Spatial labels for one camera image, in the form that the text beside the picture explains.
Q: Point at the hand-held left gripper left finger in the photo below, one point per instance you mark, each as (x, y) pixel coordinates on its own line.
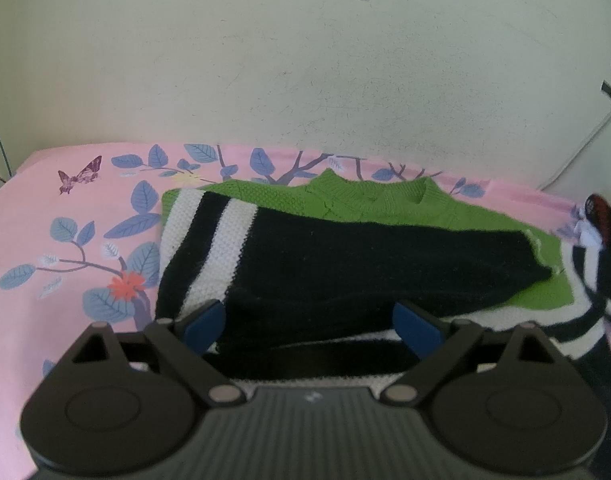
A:
(205, 325)

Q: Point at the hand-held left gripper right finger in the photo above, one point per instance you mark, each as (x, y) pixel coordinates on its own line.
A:
(415, 327)

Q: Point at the black green white striped sweater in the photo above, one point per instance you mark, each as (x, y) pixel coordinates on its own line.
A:
(335, 260)

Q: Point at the small white cloth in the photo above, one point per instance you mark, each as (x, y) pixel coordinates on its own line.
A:
(583, 230)

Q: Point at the pink floral bed sheet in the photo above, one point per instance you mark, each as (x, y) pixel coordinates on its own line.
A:
(25, 200)

